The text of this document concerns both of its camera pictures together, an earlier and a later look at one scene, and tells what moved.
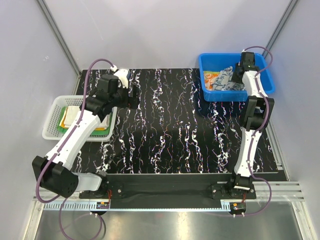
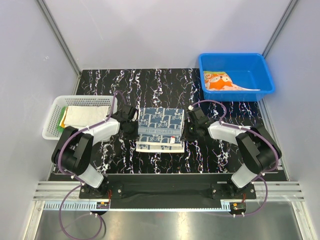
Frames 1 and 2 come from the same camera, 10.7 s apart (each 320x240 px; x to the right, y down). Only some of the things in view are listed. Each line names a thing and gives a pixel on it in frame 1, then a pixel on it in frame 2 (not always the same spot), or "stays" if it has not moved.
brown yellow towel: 62,125 stays
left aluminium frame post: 60,36 stays
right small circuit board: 237,207 stays
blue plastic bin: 217,62 stays
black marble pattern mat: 173,130 stays
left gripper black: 131,102 to 135,135
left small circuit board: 102,205 stays
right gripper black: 234,79 to 186,136
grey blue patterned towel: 223,81 to 160,130
